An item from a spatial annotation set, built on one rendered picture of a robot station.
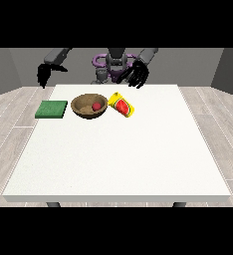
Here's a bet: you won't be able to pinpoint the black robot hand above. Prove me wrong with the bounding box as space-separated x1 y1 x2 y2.
37 62 69 90
116 60 149 90

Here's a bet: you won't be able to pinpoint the brown wooden bowl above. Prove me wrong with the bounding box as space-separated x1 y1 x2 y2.
70 93 110 121

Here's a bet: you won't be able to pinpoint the green square pad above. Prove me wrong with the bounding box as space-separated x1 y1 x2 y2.
34 100 69 120

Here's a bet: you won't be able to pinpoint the grey robot trunk purple rings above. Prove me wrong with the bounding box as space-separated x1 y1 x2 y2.
90 48 138 86

